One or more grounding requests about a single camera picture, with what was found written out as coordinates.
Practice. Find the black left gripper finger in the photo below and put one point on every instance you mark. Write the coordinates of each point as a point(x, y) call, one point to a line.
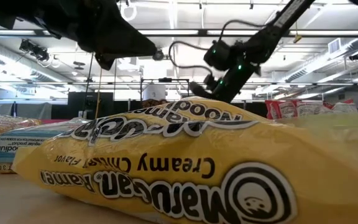
point(120, 40)
point(104, 62)

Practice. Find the red Maruchan ramen packet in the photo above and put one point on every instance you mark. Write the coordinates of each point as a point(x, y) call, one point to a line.
point(280, 109)
point(343, 107)
point(314, 108)

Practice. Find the yellow Maruchan ramen packet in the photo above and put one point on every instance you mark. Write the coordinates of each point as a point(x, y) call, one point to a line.
point(182, 161)

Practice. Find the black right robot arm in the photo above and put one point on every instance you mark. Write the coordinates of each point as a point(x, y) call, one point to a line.
point(278, 25)

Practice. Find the black monitor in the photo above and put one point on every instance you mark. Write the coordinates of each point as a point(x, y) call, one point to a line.
point(89, 102)

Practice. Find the white cylinder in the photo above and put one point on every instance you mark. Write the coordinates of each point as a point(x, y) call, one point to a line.
point(154, 92)

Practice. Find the black crossbar with light strips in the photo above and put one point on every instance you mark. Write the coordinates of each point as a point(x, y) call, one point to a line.
point(203, 32)

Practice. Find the brown patterned object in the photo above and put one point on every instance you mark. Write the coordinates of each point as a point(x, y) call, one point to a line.
point(151, 103)

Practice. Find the yellow hanging hook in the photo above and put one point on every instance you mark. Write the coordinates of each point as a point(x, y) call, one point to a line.
point(297, 38)

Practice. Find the grey cover sheet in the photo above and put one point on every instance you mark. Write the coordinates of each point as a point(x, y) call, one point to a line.
point(26, 110)

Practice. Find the white air vent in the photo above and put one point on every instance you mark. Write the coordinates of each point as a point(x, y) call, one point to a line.
point(334, 46)

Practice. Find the black round ceiling camera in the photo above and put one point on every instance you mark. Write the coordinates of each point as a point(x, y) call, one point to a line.
point(159, 56)

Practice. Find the black tube frame cart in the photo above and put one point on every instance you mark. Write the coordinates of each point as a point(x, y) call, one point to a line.
point(166, 80)

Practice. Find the small black ceiling camera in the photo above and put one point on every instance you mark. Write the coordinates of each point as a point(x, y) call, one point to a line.
point(356, 56)

